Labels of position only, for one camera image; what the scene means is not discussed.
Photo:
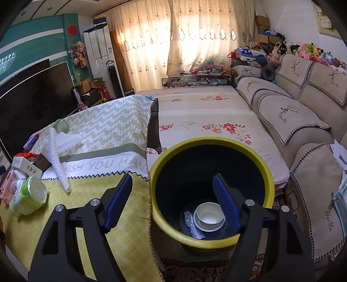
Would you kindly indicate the white tall air conditioner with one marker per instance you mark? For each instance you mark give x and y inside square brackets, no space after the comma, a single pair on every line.
[99,50]

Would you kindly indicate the black flat screen television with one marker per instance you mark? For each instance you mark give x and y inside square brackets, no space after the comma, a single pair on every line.
[34,103]

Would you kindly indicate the cardboard boxes stack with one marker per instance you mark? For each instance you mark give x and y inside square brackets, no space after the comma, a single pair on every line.
[265,34]

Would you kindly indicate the white paper cup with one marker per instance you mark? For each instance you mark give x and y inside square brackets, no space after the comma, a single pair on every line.
[209,217]

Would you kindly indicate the pink tissue pack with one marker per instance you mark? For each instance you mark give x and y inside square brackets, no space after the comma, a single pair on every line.
[8,187]

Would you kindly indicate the cream sheer curtains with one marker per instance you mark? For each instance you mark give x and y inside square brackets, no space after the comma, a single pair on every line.
[158,39]

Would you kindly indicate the white paper box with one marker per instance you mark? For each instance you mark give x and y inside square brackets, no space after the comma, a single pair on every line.
[26,167]

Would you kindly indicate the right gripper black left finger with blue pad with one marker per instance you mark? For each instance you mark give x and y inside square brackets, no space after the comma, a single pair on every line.
[57,256]

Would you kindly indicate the pile of plush toys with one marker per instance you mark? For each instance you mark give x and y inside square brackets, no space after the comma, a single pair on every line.
[307,51]

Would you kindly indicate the blue red small pack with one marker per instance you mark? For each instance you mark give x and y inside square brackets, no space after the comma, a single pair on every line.
[31,142]

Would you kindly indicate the red snack wrapper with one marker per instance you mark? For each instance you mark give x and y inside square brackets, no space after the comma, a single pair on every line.
[27,155]

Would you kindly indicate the stack of papers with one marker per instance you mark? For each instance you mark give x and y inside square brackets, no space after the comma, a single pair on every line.
[339,154]

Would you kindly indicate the floral floor mattress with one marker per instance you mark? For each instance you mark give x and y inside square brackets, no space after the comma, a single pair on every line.
[217,111]

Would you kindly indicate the low shelf with books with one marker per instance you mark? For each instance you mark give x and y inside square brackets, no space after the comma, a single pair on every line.
[199,78]

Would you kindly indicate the green white wet wipes pack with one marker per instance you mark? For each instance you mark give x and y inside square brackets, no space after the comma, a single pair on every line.
[30,195]

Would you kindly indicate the beige sectional sofa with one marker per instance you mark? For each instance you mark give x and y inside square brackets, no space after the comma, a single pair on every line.
[304,110]

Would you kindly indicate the framed flower painting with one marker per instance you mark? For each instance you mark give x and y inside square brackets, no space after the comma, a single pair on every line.
[325,25]

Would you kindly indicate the white blue snack wrapper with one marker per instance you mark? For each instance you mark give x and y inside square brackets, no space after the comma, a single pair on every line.
[194,231]

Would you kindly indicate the brown small box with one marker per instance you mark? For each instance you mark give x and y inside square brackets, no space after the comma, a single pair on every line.
[42,162]

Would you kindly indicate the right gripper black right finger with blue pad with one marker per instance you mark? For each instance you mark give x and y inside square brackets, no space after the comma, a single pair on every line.
[288,254]

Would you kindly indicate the black tower fan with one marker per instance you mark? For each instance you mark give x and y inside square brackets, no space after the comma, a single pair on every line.
[115,80]

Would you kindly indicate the clear plastic folder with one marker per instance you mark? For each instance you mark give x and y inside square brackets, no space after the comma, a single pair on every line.
[339,199]

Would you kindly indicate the black bin yellow rim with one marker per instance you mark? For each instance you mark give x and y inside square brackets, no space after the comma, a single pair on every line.
[181,179]

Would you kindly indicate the beige chevron table cloth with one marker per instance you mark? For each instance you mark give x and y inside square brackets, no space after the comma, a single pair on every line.
[113,138]

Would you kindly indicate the green tape roll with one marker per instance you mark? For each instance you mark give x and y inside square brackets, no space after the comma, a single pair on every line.
[61,126]

